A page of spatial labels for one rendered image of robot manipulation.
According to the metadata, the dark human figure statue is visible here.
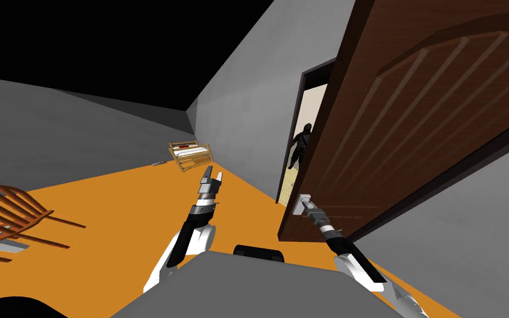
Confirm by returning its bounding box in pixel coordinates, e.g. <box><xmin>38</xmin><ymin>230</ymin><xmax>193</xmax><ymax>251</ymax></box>
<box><xmin>287</xmin><ymin>123</ymin><xmax>314</xmax><ymax>171</ymax></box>

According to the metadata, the silver door handle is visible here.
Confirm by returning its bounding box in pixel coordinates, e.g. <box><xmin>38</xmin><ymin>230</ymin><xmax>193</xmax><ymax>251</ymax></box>
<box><xmin>293</xmin><ymin>194</ymin><xmax>312</xmax><ymax>216</ymax></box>

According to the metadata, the brown wooden chair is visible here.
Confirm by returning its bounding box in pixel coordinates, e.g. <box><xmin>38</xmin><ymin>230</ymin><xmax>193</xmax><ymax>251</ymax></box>
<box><xmin>0</xmin><ymin>185</ymin><xmax>87</xmax><ymax>264</ymax></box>

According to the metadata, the brown wooden door leaf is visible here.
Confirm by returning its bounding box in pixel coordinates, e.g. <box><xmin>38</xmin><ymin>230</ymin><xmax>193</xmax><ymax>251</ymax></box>
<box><xmin>277</xmin><ymin>0</ymin><xmax>509</xmax><ymax>243</ymax></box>

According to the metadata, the light wooden slatted crib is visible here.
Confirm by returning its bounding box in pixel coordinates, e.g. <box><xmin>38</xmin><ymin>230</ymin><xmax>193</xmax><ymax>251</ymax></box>
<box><xmin>168</xmin><ymin>140</ymin><xmax>215</xmax><ymax>173</ymax></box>

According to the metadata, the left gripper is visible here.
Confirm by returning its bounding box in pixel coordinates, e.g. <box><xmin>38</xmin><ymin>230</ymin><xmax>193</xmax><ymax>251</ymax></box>
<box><xmin>197</xmin><ymin>166</ymin><xmax>224</xmax><ymax>198</ymax></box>

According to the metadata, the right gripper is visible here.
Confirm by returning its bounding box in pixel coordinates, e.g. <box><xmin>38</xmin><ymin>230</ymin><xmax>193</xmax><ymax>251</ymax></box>
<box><xmin>301</xmin><ymin>199</ymin><xmax>330</xmax><ymax>227</ymax></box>

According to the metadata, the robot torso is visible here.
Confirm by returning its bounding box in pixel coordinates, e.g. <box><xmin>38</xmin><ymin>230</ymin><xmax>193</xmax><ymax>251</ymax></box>
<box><xmin>110</xmin><ymin>244</ymin><xmax>415</xmax><ymax>318</ymax></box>

